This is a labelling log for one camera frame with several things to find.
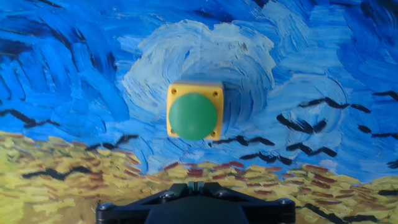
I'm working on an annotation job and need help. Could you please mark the painted wheatfield cloth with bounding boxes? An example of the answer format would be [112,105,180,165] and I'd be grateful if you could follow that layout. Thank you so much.
[0,0,398,224]

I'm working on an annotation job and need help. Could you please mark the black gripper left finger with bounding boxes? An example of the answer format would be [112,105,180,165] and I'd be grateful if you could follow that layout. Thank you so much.
[95,182,196,224]

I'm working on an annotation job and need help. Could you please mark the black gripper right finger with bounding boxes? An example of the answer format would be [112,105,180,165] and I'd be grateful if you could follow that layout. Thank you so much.
[196,182,296,224]

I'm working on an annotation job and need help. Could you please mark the yellow box with green button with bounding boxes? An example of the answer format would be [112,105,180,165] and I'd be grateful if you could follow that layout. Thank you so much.
[166,81,225,141]

